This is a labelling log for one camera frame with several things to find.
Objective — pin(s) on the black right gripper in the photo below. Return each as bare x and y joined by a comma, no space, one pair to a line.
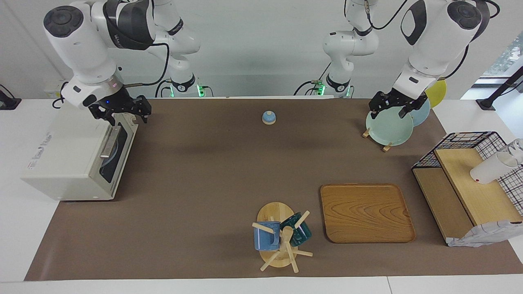
120,104

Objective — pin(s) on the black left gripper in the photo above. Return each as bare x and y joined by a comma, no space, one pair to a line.
398,99

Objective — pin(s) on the beige toaster oven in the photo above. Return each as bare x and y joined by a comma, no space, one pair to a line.
69,159

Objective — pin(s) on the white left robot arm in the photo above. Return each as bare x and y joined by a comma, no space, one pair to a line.
433,45

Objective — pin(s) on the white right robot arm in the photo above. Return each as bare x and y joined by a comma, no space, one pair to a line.
81,45

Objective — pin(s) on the pale green plate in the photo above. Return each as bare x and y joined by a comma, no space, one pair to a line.
388,128

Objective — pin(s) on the light blue racked plate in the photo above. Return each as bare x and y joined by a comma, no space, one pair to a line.
423,114

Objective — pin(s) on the wooden plate rack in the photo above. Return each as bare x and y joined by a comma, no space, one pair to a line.
387,148

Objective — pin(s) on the yellow plate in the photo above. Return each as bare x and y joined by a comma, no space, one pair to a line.
438,92

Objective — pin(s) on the brown table mat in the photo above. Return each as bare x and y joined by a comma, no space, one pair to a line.
204,171

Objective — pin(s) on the wooden serving tray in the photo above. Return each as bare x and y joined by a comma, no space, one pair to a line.
365,212

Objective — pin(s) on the white plastic cup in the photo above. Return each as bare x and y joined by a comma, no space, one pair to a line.
490,169

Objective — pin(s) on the black desk device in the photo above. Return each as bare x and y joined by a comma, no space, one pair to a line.
9,102

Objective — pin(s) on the clear glass cup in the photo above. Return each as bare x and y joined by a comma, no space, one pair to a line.
517,148

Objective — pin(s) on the wooden mug tree stand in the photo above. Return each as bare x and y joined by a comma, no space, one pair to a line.
276,212

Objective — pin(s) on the dark green mug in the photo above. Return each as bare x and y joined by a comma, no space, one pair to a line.
300,234

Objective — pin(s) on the blue mug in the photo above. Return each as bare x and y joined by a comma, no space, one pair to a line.
265,239

